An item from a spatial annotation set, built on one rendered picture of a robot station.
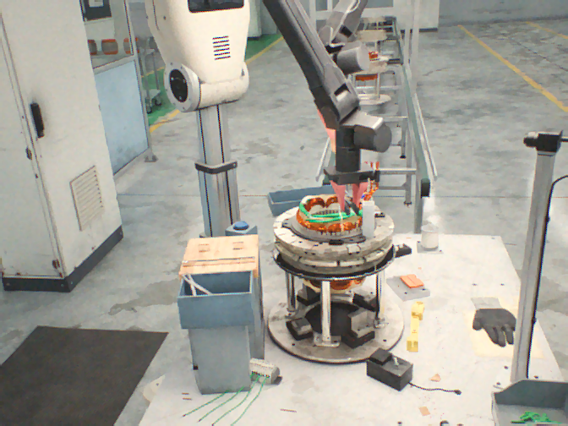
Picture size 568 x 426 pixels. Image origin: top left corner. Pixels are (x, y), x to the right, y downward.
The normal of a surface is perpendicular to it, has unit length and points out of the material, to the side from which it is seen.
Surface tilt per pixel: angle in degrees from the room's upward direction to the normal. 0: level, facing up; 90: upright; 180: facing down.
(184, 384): 0
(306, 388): 0
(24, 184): 90
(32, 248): 91
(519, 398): 88
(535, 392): 87
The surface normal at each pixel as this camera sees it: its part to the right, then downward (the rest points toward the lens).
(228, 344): 0.03, 0.39
